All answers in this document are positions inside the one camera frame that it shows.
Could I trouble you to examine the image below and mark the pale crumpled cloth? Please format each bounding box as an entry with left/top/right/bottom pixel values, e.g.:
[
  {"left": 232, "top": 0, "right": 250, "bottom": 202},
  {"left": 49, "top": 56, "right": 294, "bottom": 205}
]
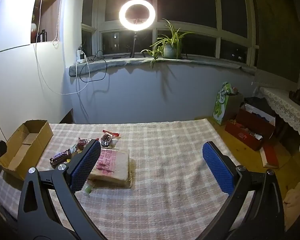
[{"left": 282, "top": 182, "right": 300, "bottom": 232}]

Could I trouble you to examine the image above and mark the plaid blanket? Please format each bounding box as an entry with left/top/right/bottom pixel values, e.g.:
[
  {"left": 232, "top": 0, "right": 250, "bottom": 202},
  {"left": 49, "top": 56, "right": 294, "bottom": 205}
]
[{"left": 0, "top": 119, "right": 256, "bottom": 240}]

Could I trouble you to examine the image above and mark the brown chocolate bar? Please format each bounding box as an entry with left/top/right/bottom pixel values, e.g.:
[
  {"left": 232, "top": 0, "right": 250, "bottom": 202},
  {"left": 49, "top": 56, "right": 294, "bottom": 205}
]
[{"left": 49, "top": 149, "right": 72, "bottom": 168}]

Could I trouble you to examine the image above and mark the black cable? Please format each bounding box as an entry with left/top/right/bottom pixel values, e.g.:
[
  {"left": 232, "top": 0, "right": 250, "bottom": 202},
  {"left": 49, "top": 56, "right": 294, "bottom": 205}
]
[{"left": 79, "top": 50, "right": 108, "bottom": 83}]

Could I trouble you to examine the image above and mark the white blind cord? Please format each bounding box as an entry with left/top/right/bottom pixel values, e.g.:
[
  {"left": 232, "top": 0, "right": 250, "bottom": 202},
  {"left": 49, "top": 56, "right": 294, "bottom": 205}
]
[{"left": 52, "top": 0, "right": 60, "bottom": 47}]

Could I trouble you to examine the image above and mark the white wardrobe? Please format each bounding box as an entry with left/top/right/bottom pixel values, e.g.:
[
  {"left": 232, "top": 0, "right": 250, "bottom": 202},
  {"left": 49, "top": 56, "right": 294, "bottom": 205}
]
[{"left": 0, "top": 0, "right": 67, "bottom": 144}]

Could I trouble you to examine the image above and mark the potted spider plant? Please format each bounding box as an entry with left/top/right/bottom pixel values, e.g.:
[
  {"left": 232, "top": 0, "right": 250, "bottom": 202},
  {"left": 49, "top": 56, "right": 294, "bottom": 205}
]
[{"left": 140, "top": 19, "right": 198, "bottom": 68}]

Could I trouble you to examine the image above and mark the ring light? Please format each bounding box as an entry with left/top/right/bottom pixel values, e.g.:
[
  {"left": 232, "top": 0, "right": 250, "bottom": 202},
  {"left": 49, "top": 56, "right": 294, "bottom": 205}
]
[{"left": 119, "top": 0, "right": 156, "bottom": 33}]

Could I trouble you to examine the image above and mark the small green candy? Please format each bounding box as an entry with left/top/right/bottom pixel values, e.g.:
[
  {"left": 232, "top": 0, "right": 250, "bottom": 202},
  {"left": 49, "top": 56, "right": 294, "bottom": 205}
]
[{"left": 81, "top": 181, "right": 94, "bottom": 195}]

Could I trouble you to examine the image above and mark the clear red-edged snack packet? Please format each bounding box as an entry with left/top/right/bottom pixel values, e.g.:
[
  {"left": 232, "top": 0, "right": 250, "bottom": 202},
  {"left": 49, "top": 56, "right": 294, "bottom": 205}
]
[{"left": 99, "top": 134, "right": 119, "bottom": 148}]

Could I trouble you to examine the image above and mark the window frame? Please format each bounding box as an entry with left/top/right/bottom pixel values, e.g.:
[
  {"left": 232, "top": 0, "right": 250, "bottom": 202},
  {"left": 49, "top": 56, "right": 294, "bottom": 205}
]
[{"left": 81, "top": 0, "right": 259, "bottom": 67}]

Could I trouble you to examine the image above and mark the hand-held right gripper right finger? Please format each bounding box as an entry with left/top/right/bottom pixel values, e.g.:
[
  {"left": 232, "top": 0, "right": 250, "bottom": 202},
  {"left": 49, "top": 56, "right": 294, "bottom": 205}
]
[{"left": 202, "top": 141, "right": 287, "bottom": 240}]

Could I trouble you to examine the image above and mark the grey windowsill mat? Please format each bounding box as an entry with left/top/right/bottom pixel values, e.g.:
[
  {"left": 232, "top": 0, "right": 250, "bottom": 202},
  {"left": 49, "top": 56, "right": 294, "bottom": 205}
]
[{"left": 69, "top": 56, "right": 257, "bottom": 77}]

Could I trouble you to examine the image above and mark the large red storage box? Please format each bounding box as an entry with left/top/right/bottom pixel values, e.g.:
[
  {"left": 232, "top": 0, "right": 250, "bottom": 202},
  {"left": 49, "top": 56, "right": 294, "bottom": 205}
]
[{"left": 236, "top": 102, "right": 276, "bottom": 140}]

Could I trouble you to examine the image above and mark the sliced bread packet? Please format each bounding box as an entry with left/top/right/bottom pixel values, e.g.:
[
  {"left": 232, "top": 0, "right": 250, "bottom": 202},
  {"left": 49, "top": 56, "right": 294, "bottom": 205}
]
[{"left": 87, "top": 148, "right": 133, "bottom": 188}]

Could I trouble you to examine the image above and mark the red open box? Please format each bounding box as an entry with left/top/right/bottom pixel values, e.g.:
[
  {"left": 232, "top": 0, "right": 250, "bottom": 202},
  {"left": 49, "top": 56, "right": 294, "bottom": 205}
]
[{"left": 224, "top": 121, "right": 265, "bottom": 152}]

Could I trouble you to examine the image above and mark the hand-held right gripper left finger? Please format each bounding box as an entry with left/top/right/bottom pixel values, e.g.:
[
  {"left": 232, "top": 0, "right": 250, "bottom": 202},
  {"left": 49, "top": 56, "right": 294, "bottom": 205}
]
[{"left": 17, "top": 139, "right": 108, "bottom": 240}]

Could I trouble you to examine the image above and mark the white cable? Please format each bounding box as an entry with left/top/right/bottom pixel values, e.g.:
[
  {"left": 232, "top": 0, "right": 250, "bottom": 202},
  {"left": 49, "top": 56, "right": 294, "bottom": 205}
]
[{"left": 34, "top": 0, "right": 90, "bottom": 96}]

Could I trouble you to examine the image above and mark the white lace tablecloth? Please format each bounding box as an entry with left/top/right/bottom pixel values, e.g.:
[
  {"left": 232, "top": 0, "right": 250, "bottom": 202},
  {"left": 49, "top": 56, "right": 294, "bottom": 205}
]
[{"left": 258, "top": 86, "right": 300, "bottom": 152}]

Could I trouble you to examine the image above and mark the black light stand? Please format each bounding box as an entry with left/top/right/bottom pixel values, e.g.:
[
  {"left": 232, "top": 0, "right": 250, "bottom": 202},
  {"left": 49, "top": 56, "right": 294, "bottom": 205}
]
[{"left": 129, "top": 31, "right": 138, "bottom": 58}]

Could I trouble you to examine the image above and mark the flat red box lid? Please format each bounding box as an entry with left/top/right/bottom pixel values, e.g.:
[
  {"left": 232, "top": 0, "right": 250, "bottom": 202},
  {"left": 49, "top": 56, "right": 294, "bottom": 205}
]
[{"left": 259, "top": 145, "right": 280, "bottom": 168}]

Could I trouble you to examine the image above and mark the dark figurine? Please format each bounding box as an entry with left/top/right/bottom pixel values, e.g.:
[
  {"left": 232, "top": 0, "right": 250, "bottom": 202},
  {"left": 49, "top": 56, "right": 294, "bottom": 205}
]
[{"left": 289, "top": 88, "right": 300, "bottom": 107}]

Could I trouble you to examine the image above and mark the wooden wall shelf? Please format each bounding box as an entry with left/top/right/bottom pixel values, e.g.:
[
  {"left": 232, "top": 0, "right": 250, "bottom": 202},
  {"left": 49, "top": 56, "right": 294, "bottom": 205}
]
[{"left": 31, "top": 0, "right": 63, "bottom": 43}]

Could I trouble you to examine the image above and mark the brown cardboard box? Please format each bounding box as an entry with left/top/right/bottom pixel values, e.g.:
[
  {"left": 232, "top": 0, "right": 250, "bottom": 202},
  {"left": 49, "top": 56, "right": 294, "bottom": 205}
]
[{"left": 0, "top": 120, "right": 54, "bottom": 180}]

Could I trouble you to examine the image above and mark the green gift bag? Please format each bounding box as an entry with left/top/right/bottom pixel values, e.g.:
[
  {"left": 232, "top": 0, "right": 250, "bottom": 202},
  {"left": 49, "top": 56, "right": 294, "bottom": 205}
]
[{"left": 212, "top": 82, "right": 243, "bottom": 126}]

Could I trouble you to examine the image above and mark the small vase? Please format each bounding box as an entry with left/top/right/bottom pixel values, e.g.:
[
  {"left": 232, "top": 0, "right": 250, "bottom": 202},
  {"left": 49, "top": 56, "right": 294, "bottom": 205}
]
[{"left": 31, "top": 22, "right": 38, "bottom": 43}]

